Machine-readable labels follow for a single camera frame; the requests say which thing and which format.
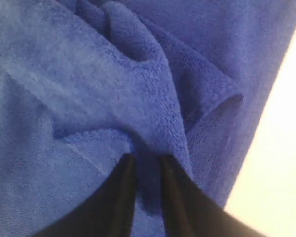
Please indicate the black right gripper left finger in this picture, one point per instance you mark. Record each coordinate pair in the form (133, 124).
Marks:
(108, 212)

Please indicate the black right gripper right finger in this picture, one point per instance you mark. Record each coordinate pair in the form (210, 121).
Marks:
(188, 212)

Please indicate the blue terry towel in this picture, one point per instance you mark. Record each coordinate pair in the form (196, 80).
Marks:
(84, 81)

